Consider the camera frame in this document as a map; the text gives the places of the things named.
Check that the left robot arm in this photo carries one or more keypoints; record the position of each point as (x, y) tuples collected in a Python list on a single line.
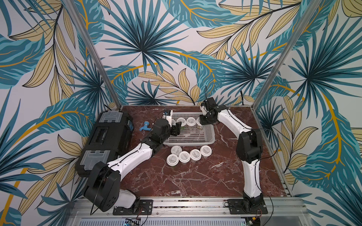
[(102, 188)]

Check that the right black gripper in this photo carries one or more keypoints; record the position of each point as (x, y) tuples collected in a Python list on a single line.
[(205, 118)]

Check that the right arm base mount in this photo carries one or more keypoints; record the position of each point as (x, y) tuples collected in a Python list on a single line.
[(247, 205)]

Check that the white perforated plastic basket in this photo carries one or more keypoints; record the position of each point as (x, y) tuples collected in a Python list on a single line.
[(193, 137)]

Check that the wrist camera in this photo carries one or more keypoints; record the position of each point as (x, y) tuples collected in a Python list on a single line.
[(167, 114), (208, 105)]

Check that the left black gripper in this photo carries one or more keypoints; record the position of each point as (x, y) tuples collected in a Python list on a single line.
[(176, 129)]

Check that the small blue toy drill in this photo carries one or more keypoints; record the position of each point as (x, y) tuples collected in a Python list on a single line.
[(145, 127)]

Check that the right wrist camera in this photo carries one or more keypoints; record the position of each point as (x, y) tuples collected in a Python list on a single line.
[(208, 105)]

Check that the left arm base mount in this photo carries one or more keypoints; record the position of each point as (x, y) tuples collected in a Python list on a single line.
[(141, 207)]

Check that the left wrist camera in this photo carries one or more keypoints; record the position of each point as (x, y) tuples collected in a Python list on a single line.
[(167, 114)]

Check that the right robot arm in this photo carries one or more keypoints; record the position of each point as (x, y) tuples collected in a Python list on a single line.
[(249, 149)]

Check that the black plastic toolbox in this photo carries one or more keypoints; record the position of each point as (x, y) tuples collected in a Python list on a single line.
[(109, 138)]

